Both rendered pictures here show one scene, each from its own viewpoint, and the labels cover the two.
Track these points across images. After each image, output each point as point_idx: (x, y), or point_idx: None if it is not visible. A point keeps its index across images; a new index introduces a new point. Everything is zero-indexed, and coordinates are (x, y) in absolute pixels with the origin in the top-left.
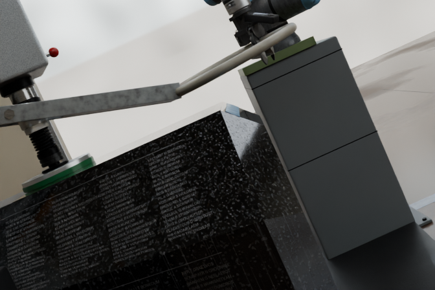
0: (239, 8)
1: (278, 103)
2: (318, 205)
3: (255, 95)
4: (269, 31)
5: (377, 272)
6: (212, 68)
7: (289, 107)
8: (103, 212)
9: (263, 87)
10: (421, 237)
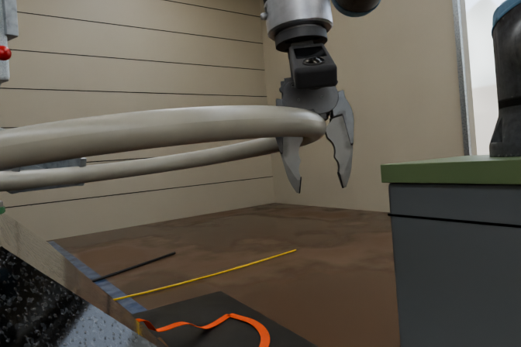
0: (271, 28)
1: (430, 274)
2: None
3: (391, 229)
4: (515, 101)
5: None
6: (246, 147)
7: (451, 300)
8: None
9: (412, 222)
10: None
